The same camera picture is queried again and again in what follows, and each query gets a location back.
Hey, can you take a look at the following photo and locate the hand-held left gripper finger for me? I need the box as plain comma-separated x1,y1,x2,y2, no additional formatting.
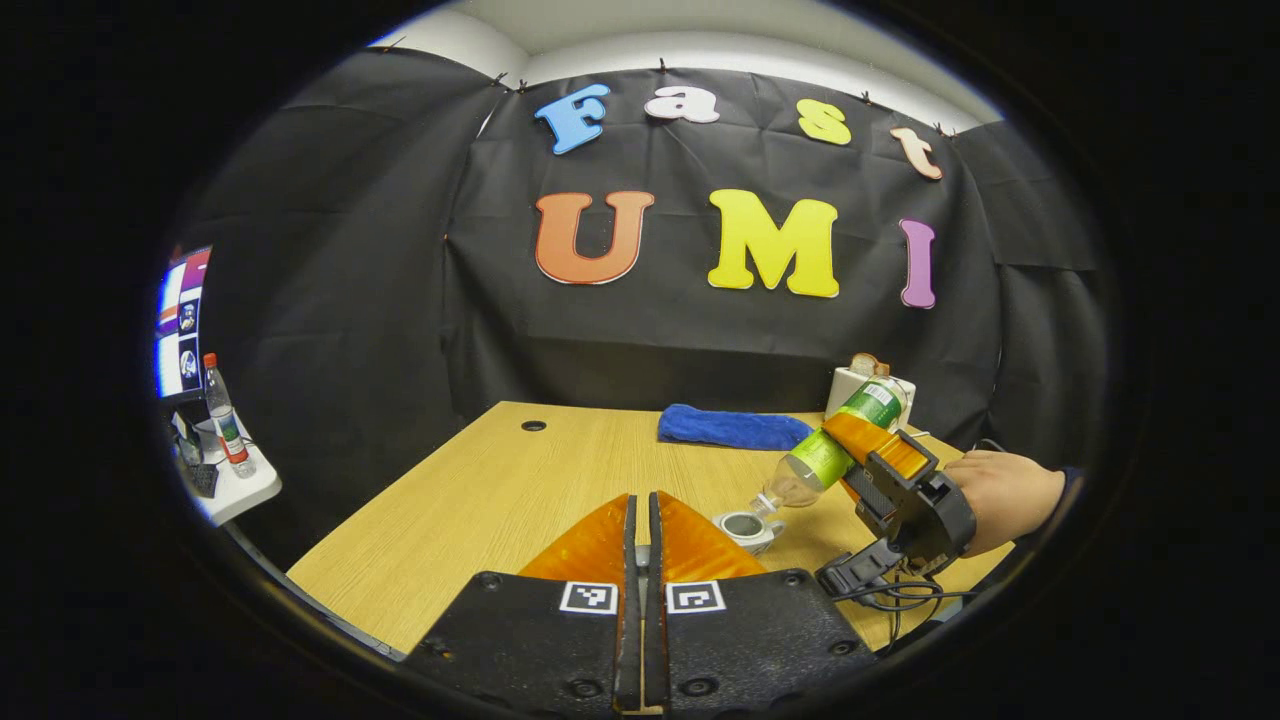
400,492,641,716
645,490,879,716

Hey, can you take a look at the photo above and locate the green label water bottle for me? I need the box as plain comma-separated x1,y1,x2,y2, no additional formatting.
750,378,909,519

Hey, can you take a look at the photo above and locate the white ceramic teacup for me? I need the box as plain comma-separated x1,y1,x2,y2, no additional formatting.
712,510,786,557

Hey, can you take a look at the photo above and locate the red cap plastic bottle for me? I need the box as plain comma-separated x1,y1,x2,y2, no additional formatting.
202,352,257,479

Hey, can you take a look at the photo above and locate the white toaster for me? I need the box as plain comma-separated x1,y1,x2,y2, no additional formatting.
826,366,917,431

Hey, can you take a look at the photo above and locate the blue towel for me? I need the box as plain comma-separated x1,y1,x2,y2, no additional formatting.
658,404,813,452

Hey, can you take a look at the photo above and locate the white side table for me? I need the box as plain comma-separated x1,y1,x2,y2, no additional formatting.
180,420,283,528

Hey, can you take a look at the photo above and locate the black backdrop cloth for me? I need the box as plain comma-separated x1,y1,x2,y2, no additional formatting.
175,48,1111,521

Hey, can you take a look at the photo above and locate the dark desk gadget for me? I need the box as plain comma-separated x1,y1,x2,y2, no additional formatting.
172,410,223,499

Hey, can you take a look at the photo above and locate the computer monitor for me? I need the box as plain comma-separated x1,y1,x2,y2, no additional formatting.
155,247,214,401

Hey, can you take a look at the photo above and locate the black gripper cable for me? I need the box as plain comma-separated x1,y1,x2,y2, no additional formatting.
830,560,981,651

